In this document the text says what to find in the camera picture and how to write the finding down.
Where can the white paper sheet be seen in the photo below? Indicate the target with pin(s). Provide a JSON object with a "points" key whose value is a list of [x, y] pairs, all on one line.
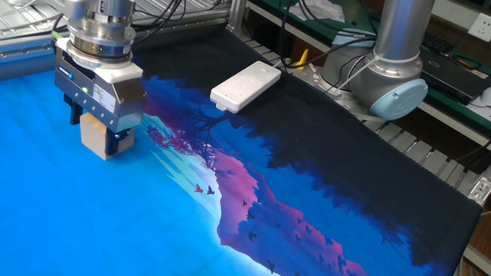
{"points": [[326, 9]]}

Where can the aluminium frame rail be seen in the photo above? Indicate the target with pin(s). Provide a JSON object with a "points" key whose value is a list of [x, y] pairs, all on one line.
{"points": [[27, 59]]}

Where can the white power strip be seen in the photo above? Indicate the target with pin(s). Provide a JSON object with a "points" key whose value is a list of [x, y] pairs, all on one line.
{"points": [[245, 86]]}

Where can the small wooden cube block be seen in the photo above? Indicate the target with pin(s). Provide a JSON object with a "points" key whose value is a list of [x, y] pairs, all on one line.
{"points": [[92, 138]]}

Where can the white wall socket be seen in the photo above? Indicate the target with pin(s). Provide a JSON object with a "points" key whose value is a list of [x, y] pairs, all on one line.
{"points": [[480, 27]]}

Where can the aluminium upright post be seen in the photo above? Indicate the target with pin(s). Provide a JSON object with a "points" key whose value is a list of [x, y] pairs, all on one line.
{"points": [[236, 15]]}

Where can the white computer mouse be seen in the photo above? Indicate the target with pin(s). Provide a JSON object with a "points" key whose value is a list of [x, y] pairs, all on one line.
{"points": [[486, 96]]}

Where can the metal corner bracket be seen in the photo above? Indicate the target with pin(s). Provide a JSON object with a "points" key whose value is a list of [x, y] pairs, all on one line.
{"points": [[480, 190]]}

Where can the printed mountain landscape cloth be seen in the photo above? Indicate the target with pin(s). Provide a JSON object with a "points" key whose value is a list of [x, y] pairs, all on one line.
{"points": [[115, 214]]}

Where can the silver Schunk gripper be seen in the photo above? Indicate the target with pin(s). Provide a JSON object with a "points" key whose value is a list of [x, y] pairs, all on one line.
{"points": [[128, 99]]}

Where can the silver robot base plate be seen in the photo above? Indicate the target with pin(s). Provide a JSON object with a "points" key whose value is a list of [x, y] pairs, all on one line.
{"points": [[345, 105]]}

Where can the black flat electronic device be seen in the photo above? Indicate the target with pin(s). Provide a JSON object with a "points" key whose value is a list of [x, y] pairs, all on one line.
{"points": [[460, 80]]}

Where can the yellow plastic clip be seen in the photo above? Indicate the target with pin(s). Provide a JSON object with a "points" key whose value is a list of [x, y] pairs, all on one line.
{"points": [[303, 63]]}

